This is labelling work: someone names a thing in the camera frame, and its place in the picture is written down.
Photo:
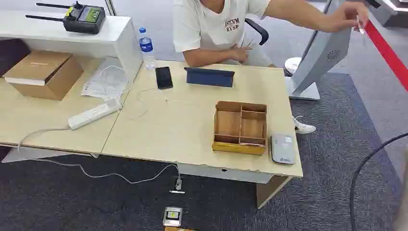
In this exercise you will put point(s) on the dark blue tablet case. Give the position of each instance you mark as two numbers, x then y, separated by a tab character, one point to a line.
209	78

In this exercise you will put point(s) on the wooden card box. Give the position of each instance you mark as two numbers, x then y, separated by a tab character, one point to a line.
240	127

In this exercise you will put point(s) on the black smartphone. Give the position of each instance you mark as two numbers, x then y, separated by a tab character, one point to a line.
164	77

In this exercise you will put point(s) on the white plug adapter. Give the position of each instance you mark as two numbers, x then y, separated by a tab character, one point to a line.
178	187

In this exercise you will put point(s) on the grey card reader device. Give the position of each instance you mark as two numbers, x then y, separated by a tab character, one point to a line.
282	148

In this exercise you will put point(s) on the clear water bottle blue label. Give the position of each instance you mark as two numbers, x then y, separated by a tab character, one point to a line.
147	51

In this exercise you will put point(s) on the person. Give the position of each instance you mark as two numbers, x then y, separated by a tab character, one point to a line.
207	25

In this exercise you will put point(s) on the white sneaker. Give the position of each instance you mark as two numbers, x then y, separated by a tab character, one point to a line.
302	127

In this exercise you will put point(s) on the white round base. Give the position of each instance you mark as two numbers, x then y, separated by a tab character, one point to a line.
291	64

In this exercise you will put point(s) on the black office chair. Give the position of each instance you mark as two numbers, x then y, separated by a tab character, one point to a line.
258	30

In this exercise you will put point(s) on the white plastic bag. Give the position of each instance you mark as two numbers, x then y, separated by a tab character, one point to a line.
106	81

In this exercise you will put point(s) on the small silver box on floor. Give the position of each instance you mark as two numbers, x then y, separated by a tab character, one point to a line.
172	216

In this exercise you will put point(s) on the white power strip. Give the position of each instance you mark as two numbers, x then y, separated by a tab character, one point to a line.
94	113

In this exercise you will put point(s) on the white kiosk stand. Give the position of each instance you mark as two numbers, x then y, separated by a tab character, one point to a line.
322	54

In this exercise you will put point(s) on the black remote controller with antennas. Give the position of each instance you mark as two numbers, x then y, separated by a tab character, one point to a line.
84	17

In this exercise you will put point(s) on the white raised shelf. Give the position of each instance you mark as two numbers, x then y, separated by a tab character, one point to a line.
63	35

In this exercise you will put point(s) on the brown cardboard box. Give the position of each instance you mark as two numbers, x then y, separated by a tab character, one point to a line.
44	75

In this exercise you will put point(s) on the red barrier belt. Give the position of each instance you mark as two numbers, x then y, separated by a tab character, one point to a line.
387	52

